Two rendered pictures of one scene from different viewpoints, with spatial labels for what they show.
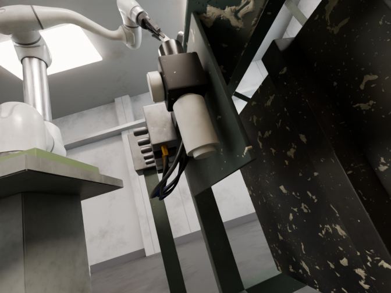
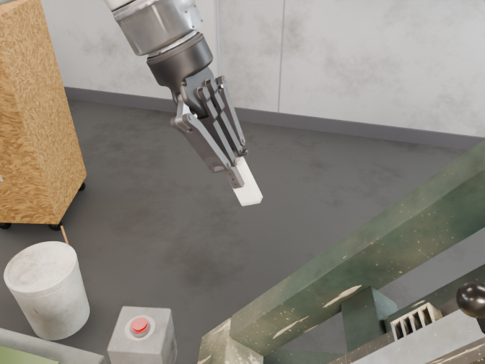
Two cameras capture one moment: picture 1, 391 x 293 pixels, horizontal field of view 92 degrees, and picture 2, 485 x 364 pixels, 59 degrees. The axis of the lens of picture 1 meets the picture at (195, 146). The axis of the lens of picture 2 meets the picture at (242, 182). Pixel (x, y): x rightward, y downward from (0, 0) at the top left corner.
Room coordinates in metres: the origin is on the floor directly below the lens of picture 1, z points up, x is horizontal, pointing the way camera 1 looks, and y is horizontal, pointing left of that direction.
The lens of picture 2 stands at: (0.37, -0.16, 1.77)
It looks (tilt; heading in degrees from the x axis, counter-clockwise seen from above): 36 degrees down; 18
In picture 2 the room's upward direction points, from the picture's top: straight up
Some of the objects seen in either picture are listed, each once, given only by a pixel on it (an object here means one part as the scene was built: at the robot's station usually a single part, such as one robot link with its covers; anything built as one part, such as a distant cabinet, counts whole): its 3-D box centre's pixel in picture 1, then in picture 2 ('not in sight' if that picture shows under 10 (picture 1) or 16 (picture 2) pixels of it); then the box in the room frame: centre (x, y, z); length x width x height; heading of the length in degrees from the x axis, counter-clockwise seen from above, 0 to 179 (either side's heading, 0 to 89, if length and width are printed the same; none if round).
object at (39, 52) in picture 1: (38, 98); not in sight; (0.79, 0.69, 1.27); 0.22 x 0.16 x 0.77; 22
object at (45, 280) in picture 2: not in sight; (50, 283); (1.34, 1.08, 0.24); 0.32 x 0.30 x 0.47; 3
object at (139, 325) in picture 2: not in sight; (139, 326); (0.85, 0.24, 0.93); 0.04 x 0.04 x 0.02
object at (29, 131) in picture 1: (18, 132); not in sight; (0.61, 0.61, 0.98); 0.18 x 0.16 x 0.22; 22
